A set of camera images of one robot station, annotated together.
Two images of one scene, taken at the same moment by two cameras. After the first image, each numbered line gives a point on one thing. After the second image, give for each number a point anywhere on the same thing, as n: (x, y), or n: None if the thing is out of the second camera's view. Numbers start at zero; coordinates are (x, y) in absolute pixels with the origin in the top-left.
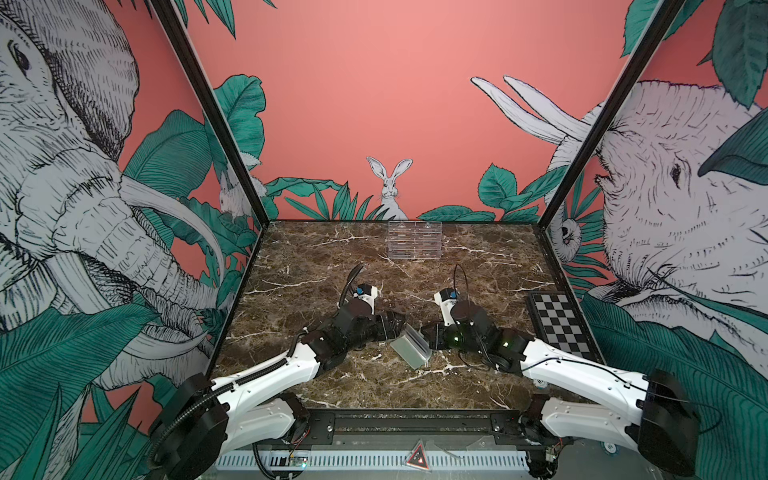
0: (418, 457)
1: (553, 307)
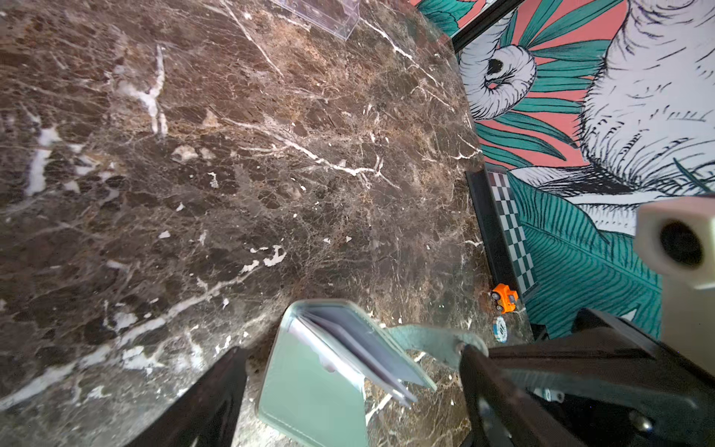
0: None
1: (515, 231)
